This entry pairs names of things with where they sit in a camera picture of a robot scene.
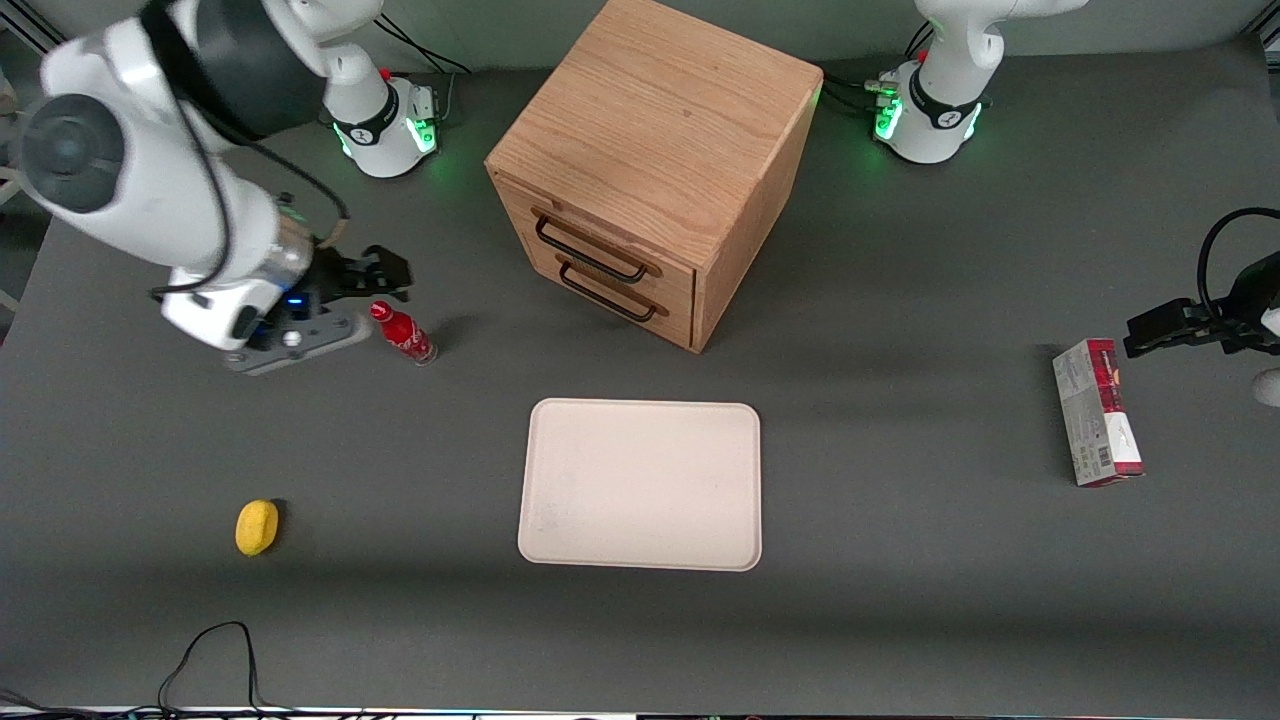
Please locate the wooden drawer cabinet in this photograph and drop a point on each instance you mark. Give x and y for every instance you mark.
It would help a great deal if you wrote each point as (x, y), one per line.
(660, 120)

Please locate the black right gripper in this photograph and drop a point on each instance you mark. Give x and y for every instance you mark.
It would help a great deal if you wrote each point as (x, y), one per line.
(334, 275)

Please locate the beige plastic tray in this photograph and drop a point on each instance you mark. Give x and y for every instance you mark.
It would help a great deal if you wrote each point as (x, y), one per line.
(640, 485)

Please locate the white round object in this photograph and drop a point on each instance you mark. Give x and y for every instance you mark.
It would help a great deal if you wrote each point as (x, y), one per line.
(1270, 387)

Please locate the red cola bottle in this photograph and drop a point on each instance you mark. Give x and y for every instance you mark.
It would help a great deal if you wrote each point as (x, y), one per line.
(405, 335)

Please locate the grey wrist camera mount plate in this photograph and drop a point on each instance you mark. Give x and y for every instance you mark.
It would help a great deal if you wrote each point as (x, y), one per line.
(300, 348)

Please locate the yellow lemon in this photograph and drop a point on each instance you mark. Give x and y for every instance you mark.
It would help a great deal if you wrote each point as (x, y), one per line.
(256, 527)

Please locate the grey and red carton box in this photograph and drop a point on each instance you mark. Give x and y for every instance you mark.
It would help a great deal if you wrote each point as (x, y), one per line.
(1095, 415)

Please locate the white frame beside table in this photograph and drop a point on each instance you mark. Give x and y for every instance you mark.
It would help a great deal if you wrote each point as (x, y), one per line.
(8, 180)

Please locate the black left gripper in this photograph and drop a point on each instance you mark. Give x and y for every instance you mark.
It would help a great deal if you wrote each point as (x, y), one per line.
(1251, 297)

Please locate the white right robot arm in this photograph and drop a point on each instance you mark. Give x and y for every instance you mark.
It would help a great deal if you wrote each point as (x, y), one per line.
(150, 190)

